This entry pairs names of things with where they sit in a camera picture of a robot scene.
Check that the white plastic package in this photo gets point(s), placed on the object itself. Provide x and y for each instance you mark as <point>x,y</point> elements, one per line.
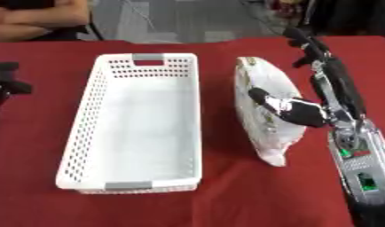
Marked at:
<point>263,74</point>

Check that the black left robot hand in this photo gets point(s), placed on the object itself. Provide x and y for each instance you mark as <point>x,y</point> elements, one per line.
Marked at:
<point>9,85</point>

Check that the white perforated plastic basket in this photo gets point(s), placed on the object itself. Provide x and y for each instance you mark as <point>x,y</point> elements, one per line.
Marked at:
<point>144,124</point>

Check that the person's forearm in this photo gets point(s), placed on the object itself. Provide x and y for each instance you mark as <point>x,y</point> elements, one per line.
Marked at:
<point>43,16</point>
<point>17,33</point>

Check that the black chair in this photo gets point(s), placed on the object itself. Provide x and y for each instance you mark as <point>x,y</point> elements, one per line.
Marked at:
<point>95,28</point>

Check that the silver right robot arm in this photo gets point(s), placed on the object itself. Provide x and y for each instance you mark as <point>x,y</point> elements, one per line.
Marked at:
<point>364,165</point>

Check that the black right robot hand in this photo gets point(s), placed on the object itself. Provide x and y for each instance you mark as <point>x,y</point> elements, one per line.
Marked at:
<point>304,112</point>

